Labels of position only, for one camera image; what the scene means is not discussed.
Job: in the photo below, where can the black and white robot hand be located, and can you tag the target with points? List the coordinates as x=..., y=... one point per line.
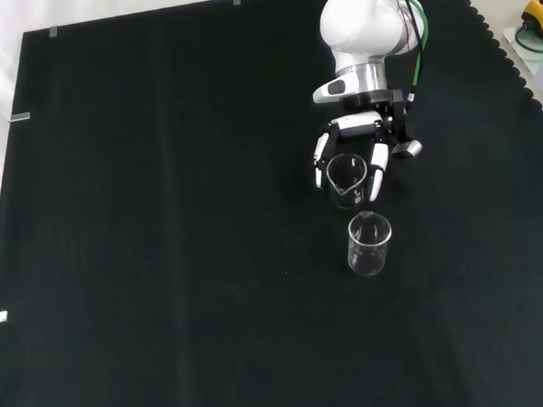
x=359, y=124

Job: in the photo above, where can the clear glass beaker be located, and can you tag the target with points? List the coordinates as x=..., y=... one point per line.
x=369, y=257
x=348, y=194

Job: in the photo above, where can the pale board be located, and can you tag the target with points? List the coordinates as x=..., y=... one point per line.
x=520, y=50

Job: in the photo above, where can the black table cloth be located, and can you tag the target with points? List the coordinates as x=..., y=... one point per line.
x=162, y=219

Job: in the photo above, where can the small grey wrist camera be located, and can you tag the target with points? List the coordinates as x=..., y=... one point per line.
x=408, y=149

